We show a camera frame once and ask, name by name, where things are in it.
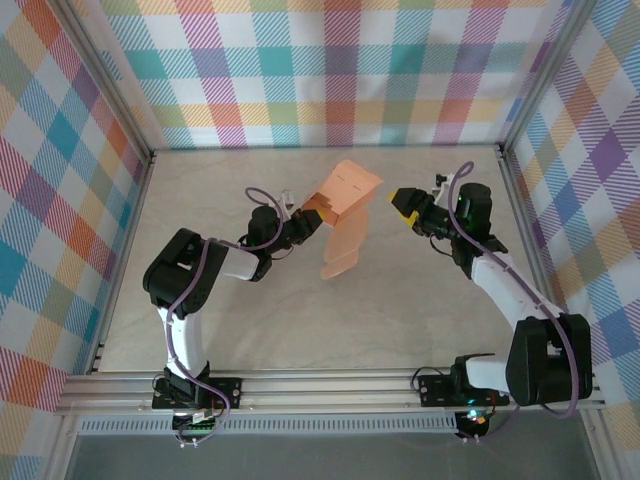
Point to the orange paper box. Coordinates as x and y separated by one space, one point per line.
350 187

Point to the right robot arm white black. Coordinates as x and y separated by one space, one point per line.
545 360

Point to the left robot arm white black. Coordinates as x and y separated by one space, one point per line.
180 270

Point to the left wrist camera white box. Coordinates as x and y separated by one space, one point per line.
287 199

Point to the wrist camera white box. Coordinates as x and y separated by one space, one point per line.
287 199
446 186

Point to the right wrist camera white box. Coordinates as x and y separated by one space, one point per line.
446 186

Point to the aluminium table side rail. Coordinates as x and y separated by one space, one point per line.
131 225
524 215

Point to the aluminium frame post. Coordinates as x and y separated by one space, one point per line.
545 75
107 80

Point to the aluminium mounting rail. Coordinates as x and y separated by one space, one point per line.
325 392

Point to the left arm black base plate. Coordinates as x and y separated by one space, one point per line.
231 392

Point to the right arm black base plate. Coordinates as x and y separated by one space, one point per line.
435 392

